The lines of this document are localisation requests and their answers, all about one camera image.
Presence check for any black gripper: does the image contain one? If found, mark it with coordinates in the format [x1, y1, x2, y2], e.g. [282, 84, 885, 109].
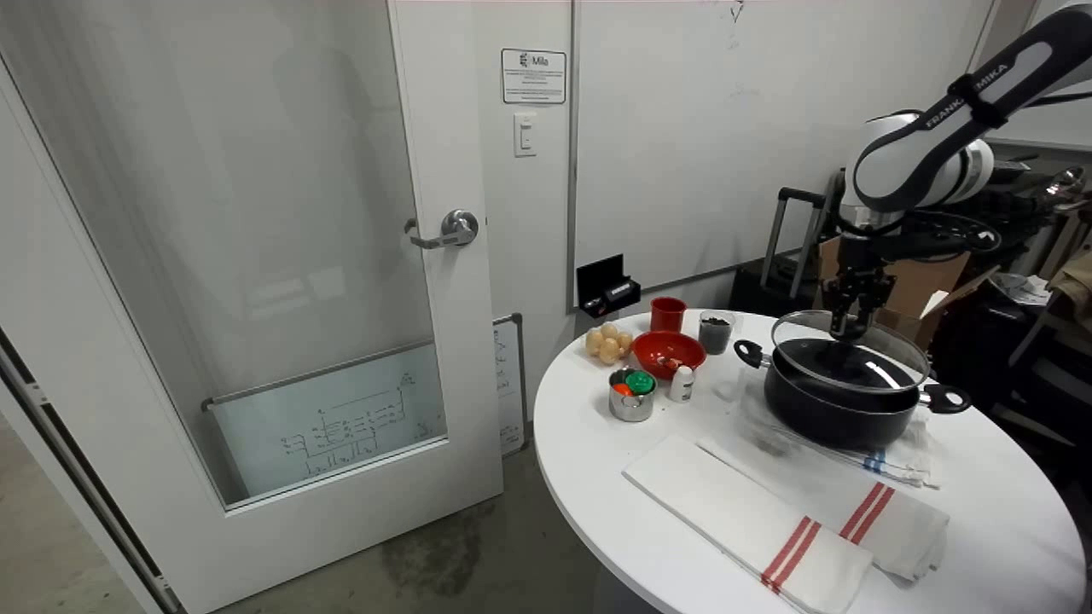
[825, 230, 903, 345]

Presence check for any glass pot lid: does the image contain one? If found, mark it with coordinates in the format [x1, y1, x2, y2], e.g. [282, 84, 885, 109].
[768, 303, 933, 396]

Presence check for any black cooking pot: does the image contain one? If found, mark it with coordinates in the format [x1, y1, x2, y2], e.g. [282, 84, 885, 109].
[729, 336, 974, 455]

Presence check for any cardboard box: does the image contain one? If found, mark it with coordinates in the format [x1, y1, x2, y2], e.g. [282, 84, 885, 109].
[817, 231, 983, 345]

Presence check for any black suitcase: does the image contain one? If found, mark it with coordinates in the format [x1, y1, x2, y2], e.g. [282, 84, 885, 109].
[727, 183, 839, 320]

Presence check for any black chair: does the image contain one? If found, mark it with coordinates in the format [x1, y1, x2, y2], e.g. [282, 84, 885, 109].
[817, 166, 856, 243]

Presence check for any white blue-striped towel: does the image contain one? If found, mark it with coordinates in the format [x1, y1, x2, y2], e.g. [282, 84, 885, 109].
[846, 448, 944, 496]

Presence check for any small white bottle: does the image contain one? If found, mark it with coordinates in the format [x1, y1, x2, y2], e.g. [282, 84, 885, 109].
[665, 361, 699, 403]

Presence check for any red mug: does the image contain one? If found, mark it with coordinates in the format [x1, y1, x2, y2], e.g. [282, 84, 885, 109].
[647, 295, 689, 337]

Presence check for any red bowl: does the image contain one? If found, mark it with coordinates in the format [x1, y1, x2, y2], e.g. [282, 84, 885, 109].
[627, 326, 710, 387]

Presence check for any whiteboard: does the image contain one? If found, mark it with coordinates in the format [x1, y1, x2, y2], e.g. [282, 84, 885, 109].
[566, 0, 1002, 314]

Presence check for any folded white red-striped towel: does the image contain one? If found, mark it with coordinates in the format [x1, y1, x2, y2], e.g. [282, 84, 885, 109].
[694, 438, 951, 591]

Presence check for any long white red-striped towel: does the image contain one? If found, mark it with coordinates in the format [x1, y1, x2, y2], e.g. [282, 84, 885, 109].
[621, 432, 877, 614]

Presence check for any metal tin with coloured items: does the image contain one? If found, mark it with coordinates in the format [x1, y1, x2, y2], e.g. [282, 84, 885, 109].
[608, 366, 659, 428]

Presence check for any yellow bumpy ball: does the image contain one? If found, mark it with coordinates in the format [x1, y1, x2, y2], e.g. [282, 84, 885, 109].
[583, 320, 638, 368]

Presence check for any black marker tray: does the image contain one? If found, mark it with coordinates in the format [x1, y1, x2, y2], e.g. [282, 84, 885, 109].
[572, 254, 644, 320]

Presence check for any white door with glass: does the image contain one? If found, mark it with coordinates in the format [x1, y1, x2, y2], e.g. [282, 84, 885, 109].
[0, 0, 510, 614]

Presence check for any paper sheet on wall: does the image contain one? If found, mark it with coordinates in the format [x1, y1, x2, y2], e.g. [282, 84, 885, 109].
[487, 314, 529, 458]

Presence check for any white light switch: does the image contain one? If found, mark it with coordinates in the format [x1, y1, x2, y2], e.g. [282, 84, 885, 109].
[510, 109, 538, 159]

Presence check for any white wall sign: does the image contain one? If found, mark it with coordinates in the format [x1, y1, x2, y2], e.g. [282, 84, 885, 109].
[499, 44, 571, 109]

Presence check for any metal door handle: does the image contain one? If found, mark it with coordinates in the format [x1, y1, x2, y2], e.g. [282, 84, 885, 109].
[403, 207, 481, 254]

